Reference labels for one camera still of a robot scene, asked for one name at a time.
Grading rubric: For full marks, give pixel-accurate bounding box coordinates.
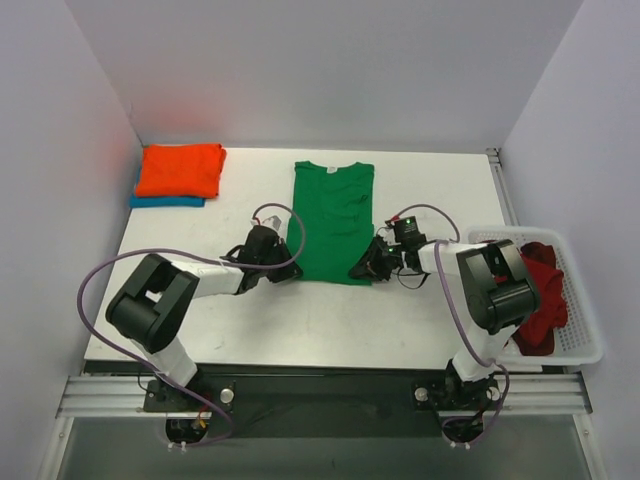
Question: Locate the black thin cable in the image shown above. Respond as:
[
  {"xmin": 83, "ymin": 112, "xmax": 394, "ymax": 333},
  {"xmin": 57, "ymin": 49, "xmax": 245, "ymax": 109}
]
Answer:
[{"xmin": 397, "ymin": 264, "xmax": 434, "ymax": 290}]

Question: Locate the green t shirt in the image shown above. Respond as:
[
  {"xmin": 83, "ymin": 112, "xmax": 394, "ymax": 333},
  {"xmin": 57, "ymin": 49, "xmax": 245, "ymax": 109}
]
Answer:
[{"xmin": 286, "ymin": 161, "xmax": 375, "ymax": 286}]

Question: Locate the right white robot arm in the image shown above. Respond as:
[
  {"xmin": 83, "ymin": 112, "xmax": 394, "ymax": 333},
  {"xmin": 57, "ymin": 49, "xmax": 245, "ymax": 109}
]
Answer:
[{"xmin": 348, "ymin": 216, "xmax": 541, "ymax": 408}]

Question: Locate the folded orange t shirt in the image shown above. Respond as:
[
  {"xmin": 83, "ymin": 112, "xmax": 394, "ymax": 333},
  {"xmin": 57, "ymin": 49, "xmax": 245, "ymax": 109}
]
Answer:
[{"xmin": 135, "ymin": 143, "xmax": 227, "ymax": 199}]

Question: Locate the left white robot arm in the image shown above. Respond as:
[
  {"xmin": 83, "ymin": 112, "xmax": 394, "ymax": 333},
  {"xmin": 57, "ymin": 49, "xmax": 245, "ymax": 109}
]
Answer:
[{"xmin": 106, "ymin": 225, "xmax": 303, "ymax": 412}]

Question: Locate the dark red t shirt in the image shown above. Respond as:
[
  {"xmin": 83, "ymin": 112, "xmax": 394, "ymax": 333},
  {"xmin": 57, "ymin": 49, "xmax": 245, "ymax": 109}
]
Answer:
[{"xmin": 513, "ymin": 242, "xmax": 568, "ymax": 357}]

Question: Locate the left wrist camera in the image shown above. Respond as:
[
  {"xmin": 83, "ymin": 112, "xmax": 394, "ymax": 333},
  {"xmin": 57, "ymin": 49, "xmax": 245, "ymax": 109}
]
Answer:
[{"xmin": 251, "ymin": 215, "xmax": 282, "ymax": 232}]

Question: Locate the folded blue t shirt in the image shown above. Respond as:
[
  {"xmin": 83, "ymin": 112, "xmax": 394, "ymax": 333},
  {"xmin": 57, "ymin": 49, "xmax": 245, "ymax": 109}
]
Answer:
[{"xmin": 129, "ymin": 195, "xmax": 205, "ymax": 209}]

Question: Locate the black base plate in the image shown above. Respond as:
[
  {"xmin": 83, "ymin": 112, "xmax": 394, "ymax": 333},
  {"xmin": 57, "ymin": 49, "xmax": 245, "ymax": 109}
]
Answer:
[{"xmin": 142, "ymin": 367, "xmax": 506, "ymax": 446}]

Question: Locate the white plastic basket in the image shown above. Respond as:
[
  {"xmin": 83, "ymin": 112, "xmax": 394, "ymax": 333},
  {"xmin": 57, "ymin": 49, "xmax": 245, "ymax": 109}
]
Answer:
[{"xmin": 463, "ymin": 225, "xmax": 603, "ymax": 367}]

